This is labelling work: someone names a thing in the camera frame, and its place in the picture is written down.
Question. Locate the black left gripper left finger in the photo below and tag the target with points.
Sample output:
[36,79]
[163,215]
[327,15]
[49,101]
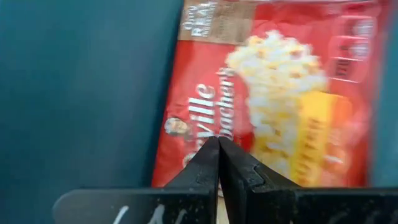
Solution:
[155,205]

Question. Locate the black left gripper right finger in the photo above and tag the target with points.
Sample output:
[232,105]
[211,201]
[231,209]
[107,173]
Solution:
[295,205]

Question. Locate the red butter popcorn bag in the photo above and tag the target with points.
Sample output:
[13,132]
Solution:
[264,93]

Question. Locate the teal plastic basket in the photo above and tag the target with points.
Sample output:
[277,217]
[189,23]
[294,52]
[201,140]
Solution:
[77,93]

